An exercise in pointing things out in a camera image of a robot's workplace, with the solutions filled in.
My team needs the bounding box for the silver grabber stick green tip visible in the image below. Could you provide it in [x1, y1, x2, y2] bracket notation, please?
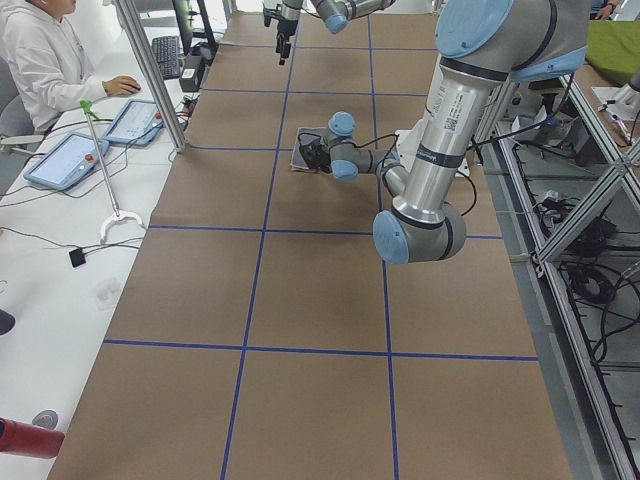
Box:
[80, 100, 145, 245]

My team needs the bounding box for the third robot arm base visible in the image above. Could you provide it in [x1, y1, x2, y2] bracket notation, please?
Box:
[613, 70, 640, 112]

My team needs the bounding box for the black box with label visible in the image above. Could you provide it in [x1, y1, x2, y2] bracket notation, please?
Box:
[179, 55, 205, 93]

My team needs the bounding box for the pink and grey towel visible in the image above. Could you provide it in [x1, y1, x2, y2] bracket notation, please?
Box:
[290, 127, 328, 173]

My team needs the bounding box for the green cloth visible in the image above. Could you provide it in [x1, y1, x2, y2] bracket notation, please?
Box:
[586, 20, 640, 85]

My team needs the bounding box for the black keyboard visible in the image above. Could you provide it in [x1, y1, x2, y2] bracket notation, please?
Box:
[151, 36, 182, 79]

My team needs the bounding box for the grey round lid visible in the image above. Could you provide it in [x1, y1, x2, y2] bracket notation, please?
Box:
[31, 409, 59, 430]

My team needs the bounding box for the red bottle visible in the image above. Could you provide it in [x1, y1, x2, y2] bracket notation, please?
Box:
[1, 418, 65, 459]

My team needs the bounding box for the near blue teach pendant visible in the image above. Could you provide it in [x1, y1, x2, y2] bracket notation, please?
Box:
[23, 133, 98, 191]

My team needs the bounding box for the person in white hoodie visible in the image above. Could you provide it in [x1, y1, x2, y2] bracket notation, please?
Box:
[1, 0, 141, 133]

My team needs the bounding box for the aluminium side frame rail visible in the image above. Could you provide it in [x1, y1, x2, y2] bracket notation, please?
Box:
[484, 66, 639, 479]

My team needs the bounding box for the blue teach pendant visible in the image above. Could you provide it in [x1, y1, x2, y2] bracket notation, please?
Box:
[23, 133, 98, 191]
[102, 100, 164, 147]

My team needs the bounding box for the black monitor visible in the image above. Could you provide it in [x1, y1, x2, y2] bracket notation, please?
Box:
[172, 0, 218, 58]

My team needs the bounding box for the far blue teach pendant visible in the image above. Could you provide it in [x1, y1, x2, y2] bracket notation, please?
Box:
[102, 100, 164, 147]

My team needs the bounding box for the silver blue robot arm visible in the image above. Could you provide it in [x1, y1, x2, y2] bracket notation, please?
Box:
[298, 0, 591, 264]
[262, 0, 394, 66]

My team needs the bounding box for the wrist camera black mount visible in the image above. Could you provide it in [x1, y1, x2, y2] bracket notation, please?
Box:
[297, 131, 323, 152]
[262, 3, 282, 27]

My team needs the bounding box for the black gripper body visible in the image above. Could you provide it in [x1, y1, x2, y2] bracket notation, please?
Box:
[276, 15, 299, 46]
[310, 141, 331, 172]

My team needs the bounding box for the small black square puck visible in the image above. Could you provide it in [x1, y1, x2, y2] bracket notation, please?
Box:
[68, 247, 87, 268]

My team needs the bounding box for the aluminium frame post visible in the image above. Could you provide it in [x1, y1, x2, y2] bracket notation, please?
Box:
[112, 0, 186, 153]

